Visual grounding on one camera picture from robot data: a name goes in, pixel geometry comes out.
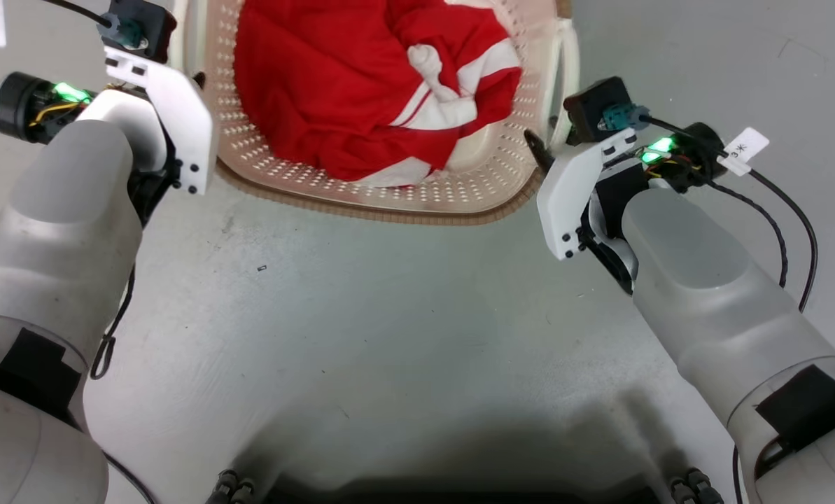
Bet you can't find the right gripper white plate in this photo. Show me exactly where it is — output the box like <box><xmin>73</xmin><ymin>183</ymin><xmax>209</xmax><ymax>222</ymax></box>
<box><xmin>524</xmin><ymin>128</ymin><xmax>636</xmax><ymax>295</ymax></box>

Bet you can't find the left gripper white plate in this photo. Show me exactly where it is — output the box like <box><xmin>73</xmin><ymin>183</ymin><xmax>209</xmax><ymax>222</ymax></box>
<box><xmin>102</xmin><ymin>45</ymin><xmax>215</xmax><ymax>226</ymax></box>

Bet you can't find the beige perforated plastic laundry basket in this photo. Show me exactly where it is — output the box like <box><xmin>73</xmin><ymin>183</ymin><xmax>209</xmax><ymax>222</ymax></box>
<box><xmin>172</xmin><ymin>0</ymin><xmax>580</xmax><ymax>226</ymax></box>

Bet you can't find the red and white garment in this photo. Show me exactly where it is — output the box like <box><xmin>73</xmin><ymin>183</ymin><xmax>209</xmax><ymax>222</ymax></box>
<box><xmin>234</xmin><ymin>0</ymin><xmax>523</xmax><ymax>188</ymax></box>

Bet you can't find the thick black camera cable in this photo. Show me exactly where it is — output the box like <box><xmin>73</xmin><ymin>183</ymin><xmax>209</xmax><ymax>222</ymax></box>
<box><xmin>645</xmin><ymin>115</ymin><xmax>819</xmax><ymax>313</ymax></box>
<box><xmin>39</xmin><ymin>0</ymin><xmax>113</xmax><ymax>29</ymax></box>

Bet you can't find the thin black ribbed cable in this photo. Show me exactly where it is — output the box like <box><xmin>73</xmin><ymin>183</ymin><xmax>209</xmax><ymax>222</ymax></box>
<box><xmin>704</xmin><ymin>178</ymin><xmax>789</xmax><ymax>289</ymax></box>

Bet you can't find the thin black looped cable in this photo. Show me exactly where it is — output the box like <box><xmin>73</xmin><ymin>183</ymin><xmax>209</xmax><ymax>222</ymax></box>
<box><xmin>90</xmin><ymin>266</ymin><xmax>136</xmax><ymax>381</ymax></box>

